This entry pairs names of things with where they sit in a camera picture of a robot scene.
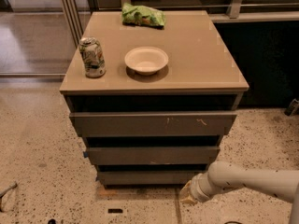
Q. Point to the grey bottom drawer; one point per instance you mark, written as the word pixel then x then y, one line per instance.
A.
pixel 145 177

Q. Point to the grey middle drawer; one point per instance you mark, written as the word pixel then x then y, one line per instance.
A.
pixel 151 155

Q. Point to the dark caster wheel at right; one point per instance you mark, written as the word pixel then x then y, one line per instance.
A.
pixel 292 108

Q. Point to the metal window frame post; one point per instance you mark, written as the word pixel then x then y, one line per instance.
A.
pixel 72 18

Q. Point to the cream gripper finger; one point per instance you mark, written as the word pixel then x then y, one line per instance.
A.
pixel 185 195

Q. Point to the black floor slot plate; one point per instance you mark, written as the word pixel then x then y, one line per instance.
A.
pixel 115 211

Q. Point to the green chip bag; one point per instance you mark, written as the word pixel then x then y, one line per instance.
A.
pixel 142 16

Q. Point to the white green soda can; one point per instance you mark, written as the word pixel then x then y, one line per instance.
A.
pixel 92 57

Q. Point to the white paper bowl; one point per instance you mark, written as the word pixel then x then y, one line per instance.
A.
pixel 146 61

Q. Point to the grey drawer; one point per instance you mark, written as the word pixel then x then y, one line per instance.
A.
pixel 145 177
pixel 146 124
pixel 151 155

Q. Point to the grey top drawer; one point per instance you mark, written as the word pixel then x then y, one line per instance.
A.
pixel 146 124

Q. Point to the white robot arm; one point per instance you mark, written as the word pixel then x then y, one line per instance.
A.
pixel 222 177

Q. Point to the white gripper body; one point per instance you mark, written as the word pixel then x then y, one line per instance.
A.
pixel 196 188

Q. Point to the grey drawer cabinet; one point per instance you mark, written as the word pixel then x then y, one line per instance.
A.
pixel 201 76

